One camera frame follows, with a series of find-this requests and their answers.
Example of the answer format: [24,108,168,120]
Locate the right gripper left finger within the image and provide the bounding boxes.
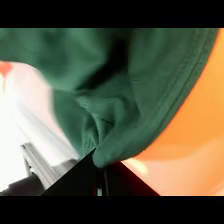
[41,148,101,197]

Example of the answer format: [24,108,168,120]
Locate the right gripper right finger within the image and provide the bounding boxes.
[105,161,160,197]

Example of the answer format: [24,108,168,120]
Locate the green T-shirt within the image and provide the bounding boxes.
[0,27,220,169]

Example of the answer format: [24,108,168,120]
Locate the silver frame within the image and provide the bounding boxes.
[20,142,81,191]

